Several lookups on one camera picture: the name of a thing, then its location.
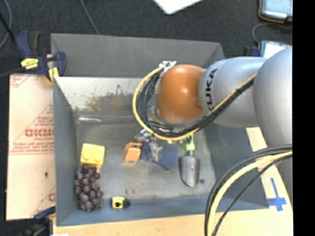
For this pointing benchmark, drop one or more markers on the grey metal bin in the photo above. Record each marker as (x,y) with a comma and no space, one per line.
(147,181)

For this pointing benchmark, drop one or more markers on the small yellow and black box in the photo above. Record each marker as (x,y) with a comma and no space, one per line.
(118,202)

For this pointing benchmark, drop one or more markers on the brown cardboard board red print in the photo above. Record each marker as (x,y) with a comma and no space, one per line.
(29,131)

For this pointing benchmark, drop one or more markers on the yellow toy brick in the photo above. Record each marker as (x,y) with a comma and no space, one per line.
(92,154)

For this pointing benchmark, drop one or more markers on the purple toy grape bunch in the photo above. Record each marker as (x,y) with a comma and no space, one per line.
(87,190)

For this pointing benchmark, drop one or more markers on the orange-brown toy block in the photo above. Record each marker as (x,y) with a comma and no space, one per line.
(133,153)

